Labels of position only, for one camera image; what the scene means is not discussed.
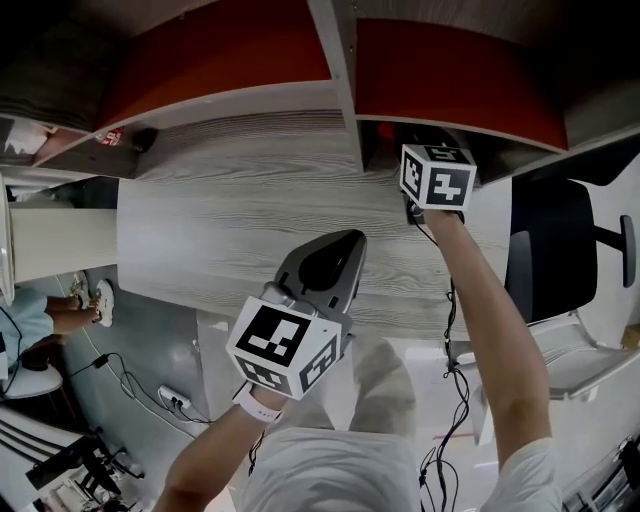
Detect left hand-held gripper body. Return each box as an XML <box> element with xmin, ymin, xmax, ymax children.
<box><xmin>225</xmin><ymin>272</ymin><xmax>354</xmax><ymax>402</ymax></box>

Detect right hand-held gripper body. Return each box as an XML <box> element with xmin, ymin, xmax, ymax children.
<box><xmin>397</xmin><ymin>129</ymin><xmax>478</xmax><ymax>226</ymax></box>

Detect wooden shelf with red back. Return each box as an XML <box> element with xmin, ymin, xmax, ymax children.
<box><xmin>0</xmin><ymin>0</ymin><xmax>640</xmax><ymax>185</ymax></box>

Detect person's right forearm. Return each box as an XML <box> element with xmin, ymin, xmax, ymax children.
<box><xmin>423</xmin><ymin>208</ymin><xmax>555</xmax><ymax>472</ymax></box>

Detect person's left forearm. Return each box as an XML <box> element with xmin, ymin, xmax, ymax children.
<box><xmin>163</xmin><ymin>393</ymin><xmax>287</xmax><ymax>512</ymax></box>

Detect grey wood-grain table top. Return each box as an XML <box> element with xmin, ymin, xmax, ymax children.
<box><xmin>115</xmin><ymin>111</ymin><xmax>515</xmax><ymax>342</ymax></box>

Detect white wristwatch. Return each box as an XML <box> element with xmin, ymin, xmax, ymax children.
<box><xmin>231</xmin><ymin>381</ymin><xmax>285</xmax><ymax>425</ymax></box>

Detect person's grey trousers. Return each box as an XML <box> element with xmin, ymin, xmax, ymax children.
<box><xmin>343</xmin><ymin>333</ymin><xmax>418</xmax><ymax>437</ymax></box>

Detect white power strip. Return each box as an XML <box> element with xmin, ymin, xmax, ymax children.
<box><xmin>157</xmin><ymin>384</ymin><xmax>194</xmax><ymax>410</ymax></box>

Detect black office chair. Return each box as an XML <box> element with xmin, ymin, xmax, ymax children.
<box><xmin>503</xmin><ymin>176</ymin><xmax>637</xmax><ymax>327</ymax></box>

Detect person's white shirt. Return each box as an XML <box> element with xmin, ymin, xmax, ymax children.
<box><xmin>238</xmin><ymin>427</ymin><xmax>567</xmax><ymax>512</ymax></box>

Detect white office chair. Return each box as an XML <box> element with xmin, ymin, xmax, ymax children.
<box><xmin>446</xmin><ymin>308</ymin><xmax>640</xmax><ymax>447</ymax></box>

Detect cola bottle with red label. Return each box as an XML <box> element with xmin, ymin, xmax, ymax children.
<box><xmin>93</xmin><ymin>126</ymin><xmax>160</xmax><ymax>152</ymax></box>

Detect black metal stand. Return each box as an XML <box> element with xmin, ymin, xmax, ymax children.
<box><xmin>23</xmin><ymin>423</ymin><xmax>147</xmax><ymax>502</ymax></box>

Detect white round stool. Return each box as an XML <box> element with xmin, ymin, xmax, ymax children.
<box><xmin>0</xmin><ymin>366</ymin><xmax>65</xmax><ymax>402</ymax></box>

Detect white tissue pack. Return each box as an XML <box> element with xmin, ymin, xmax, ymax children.
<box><xmin>3</xmin><ymin>118</ymin><xmax>52</xmax><ymax>157</ymax></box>

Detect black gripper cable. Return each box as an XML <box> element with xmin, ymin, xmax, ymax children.
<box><xmin>417</xmin><ymin>276</ymin><xmax>475</xmax><ymax>512</ymax></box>

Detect black power cable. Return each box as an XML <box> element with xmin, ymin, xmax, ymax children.
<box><xmin>64</xmin><ymin>351</ymin><xmax>215</xmax><ymax>426</ymax></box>

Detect white floor cable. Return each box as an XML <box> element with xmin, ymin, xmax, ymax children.
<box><xmin>53</xmin><ymin>273</ymin><xmax>202</xmax><ymax>442</ymax></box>

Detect white round pedestal table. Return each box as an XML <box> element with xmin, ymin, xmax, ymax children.
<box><xmin>0</xmin><ymin>171</ymin><xmax>120</xmax><ymax>302</ymax></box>

